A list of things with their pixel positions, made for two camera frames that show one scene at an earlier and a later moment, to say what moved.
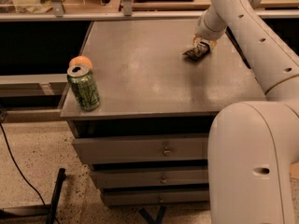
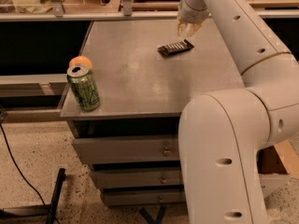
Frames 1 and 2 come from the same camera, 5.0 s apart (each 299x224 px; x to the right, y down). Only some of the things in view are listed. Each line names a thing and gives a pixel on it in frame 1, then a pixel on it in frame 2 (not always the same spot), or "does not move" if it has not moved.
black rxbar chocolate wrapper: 198,52 → 175,48
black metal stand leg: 44,210 does not move
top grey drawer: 142,148 does not move
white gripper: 207,32 → 191,17
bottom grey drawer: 156,197 does not move
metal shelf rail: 59,14 does not move
